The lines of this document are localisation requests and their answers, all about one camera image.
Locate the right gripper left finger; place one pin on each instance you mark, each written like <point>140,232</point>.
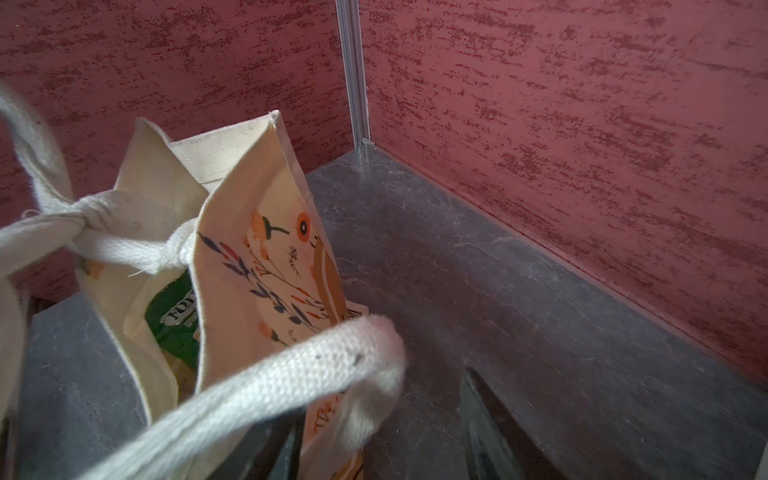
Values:
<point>269,450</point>

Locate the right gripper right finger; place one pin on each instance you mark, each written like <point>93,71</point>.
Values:
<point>495,445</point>

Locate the green Fox's candy bag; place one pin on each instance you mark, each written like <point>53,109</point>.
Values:
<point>173,319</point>

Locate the cream canvas tote bag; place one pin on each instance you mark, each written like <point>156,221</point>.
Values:
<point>232,207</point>

